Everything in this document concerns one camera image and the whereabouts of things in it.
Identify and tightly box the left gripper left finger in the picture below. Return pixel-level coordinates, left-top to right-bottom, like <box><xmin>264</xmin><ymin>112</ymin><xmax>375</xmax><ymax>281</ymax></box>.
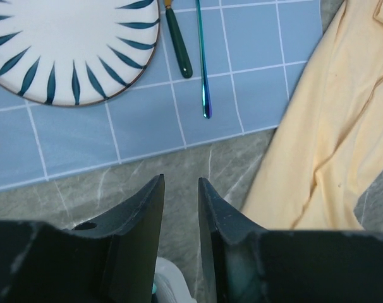
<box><xmin>67</xmin><ymin>175</ymin><xmax>165</xmax><ymax>302</ymax></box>

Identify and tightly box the white plastic basket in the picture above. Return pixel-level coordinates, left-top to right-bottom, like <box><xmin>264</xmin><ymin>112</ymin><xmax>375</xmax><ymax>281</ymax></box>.
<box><xmin>153</xmin><ymin>257</ymin><xmax>197</xmax><ymax>303</ymax></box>

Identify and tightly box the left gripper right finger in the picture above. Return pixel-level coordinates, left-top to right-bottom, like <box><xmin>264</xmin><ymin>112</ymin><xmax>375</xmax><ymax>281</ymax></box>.
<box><xmin>198</xmin><ymin>177</ymin><xmax>265</xmax><ymax>302</ymax></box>

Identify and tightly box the striped white plate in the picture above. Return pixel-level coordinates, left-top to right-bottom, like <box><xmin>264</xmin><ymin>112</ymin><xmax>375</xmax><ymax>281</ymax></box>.
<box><xmin>0</xmin><ymin>1</ymin><xmax>160</xmax><ymax>107</ymax></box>

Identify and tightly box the green handled knife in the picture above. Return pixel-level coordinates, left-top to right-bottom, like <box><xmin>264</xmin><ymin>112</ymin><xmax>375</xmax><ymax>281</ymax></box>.
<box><xmin>163</xmin><ymin>0</ymin><xmax>193</xmax><ymax>79</ymax></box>

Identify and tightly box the cream yellow t shirt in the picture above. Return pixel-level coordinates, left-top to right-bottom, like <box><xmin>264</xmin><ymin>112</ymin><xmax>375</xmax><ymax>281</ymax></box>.
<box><xmin>241</xmin><ymin>1</ymin><xmax>383</xmax><ymax>230</ymax></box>

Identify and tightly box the blue checked placemat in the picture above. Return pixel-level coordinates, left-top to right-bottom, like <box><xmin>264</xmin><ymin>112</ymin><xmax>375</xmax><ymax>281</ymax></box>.
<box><xmin>0</xmin><ymin>1</ymin><xmax>322</xmax><ymax>192</ymax></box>

